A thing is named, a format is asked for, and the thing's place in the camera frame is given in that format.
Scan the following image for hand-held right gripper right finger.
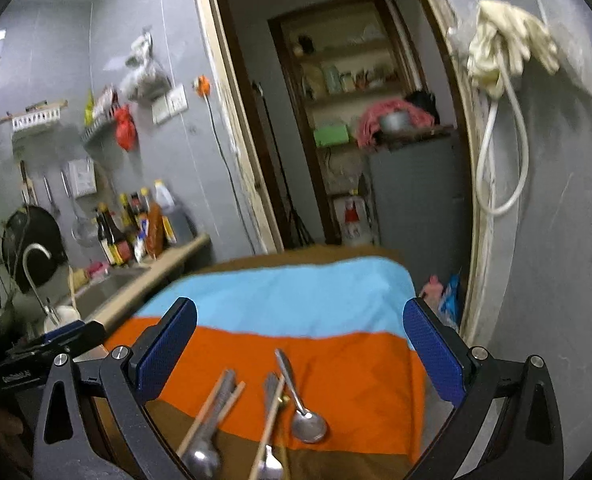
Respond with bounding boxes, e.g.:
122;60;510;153
403;297;566;480

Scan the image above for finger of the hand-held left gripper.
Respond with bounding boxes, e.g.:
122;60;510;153
43;319;108;349

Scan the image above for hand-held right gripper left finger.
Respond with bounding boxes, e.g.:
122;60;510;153
31;297;197;480

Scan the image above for wooden handle utensil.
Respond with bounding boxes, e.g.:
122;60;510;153
177;381;247;458

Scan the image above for wooden chopstick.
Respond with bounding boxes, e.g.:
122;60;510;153
282;395;291;480
248;375;285;480

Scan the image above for blue bag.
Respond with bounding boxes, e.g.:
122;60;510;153
438;274;462;331

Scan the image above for steel sink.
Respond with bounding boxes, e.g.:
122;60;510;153
73;267;149;311

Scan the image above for pink bag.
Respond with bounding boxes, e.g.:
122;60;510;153
418;275;444;311

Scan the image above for metal faucet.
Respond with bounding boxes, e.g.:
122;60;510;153
22;242;62;323

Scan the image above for beige kitchen counter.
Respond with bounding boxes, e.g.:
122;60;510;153
83;234;211;331

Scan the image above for black wok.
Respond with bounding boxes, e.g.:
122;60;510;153
1;160;69;295

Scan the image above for row of sauce bottles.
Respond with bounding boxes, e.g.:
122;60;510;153
93;187;151;267

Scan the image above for metal strainer ladle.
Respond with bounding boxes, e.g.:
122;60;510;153
60;170;99;248

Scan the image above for large oil jug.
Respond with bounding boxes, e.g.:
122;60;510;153
153;180;197;246

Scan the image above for striped blue orange brown cloth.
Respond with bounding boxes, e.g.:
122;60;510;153
103;247;429;480

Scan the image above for metal spatula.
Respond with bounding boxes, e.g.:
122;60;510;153
42;175;62;218

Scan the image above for grey cabinet with pot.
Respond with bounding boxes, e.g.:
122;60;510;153
363;130;471;286

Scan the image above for red white bag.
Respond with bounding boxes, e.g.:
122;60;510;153
338;195;371;246

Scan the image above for red plastic bag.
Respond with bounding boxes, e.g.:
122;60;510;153
113;104;139;152

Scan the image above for metal pot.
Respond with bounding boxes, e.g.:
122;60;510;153
378;110;411;135

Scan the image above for green box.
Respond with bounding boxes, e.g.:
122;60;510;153
313;124;351;147

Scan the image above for pink cloth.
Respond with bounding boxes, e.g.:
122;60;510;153
356;99;434;148

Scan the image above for black bag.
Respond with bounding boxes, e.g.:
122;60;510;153
405;90;439;123

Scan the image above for clear filled plastic bag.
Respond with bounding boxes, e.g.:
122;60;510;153
118;30;171;103

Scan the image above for wooden shelf unit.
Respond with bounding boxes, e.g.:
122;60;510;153
268;0;427;246

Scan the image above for cream rubber gloves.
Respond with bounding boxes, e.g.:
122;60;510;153
466;0;560;98

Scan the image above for white wall box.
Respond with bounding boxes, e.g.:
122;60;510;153
67;157;98;200

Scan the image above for dark power cable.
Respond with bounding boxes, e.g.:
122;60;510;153
206;94;259;256

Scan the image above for grey wall shelf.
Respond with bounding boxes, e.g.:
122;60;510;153
80;105;127;153

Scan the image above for white wall rack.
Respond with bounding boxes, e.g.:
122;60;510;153
0;100;69;133

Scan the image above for white hose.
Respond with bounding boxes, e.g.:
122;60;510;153
476;67;530;217

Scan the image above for wooden door frame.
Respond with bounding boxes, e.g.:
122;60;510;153
191;0;521;356

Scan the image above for white wall socket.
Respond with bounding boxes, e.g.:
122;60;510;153
168;85;189;115

